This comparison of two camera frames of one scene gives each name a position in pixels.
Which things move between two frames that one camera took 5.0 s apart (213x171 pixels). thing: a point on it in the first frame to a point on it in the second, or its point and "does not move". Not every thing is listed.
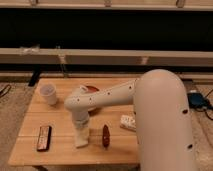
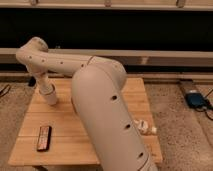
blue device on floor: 196,100 does not move
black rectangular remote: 45,133 does not move
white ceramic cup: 49,91 does not move
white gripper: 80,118 to 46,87
